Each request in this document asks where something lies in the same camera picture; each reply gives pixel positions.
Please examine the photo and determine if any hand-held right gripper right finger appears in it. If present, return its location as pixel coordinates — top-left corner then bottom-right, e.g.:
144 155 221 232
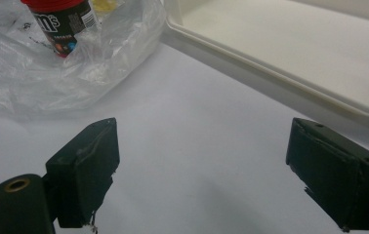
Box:
285 117 369 232

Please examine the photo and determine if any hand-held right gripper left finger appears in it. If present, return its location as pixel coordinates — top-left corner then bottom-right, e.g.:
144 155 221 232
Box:
45 117 121 229

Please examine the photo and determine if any clear printed plastic bag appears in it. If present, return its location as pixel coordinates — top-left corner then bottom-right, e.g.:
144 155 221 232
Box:
0 0 167 115

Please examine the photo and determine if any red-lidded black candy tube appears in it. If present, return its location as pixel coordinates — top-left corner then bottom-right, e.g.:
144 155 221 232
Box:
20 0 100 59

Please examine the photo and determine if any white plastic tray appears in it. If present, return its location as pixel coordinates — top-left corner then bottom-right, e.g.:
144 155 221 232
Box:
164 0 369 119

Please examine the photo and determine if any yellow round packet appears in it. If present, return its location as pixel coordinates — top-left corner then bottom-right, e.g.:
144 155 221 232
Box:
91 0 122 14

